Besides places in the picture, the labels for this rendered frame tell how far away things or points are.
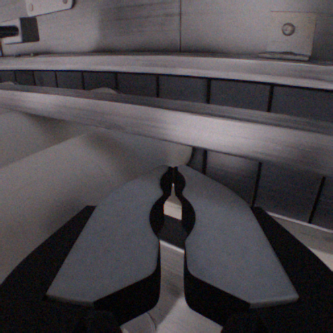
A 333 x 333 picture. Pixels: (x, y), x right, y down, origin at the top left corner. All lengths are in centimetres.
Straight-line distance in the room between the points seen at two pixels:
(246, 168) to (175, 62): 8
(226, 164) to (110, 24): 18
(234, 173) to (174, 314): 21
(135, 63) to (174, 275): 20
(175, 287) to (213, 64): 22
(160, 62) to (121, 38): 9
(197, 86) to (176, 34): 7
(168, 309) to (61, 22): 35
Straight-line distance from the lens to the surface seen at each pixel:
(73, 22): 31
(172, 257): 26
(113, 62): 21
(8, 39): 29
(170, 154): 15
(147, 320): 37
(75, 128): 16
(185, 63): 17
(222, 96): 16
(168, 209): 17
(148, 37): 25
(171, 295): 31
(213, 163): 18
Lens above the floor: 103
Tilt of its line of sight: 49 degrees down
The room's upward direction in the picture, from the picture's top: 128 degrees counter-clockwise
